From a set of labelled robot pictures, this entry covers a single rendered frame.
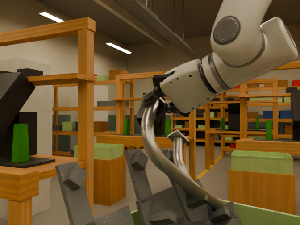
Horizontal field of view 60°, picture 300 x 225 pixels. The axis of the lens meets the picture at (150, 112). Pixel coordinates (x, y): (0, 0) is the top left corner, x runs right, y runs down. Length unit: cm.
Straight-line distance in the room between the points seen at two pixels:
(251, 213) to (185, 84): 48
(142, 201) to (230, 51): 38
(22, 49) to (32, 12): 120
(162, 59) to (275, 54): 1163
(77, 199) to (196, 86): 32
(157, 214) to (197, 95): 28
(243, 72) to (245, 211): 49
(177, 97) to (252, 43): 21
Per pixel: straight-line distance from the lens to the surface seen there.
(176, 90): 57
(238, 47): 44
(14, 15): 825
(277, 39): 50
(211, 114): 1053
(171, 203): 71
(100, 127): 610
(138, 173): 63
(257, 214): 87
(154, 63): 1220
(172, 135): 80
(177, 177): 61
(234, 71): 51
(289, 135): 793
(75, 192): 53
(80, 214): 52
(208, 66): 53
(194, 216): 78
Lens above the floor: 123
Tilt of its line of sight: 1 degrees up
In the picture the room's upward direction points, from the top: straight up
